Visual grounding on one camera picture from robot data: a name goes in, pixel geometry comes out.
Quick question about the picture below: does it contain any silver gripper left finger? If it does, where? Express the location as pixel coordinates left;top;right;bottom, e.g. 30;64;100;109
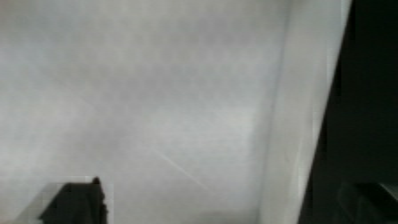
39;178;109;224

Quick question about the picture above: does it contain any white desk top tray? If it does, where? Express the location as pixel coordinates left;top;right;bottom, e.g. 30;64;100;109
0;0;354;224

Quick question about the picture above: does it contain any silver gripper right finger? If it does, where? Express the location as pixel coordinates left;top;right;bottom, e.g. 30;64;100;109
336;183;398;224

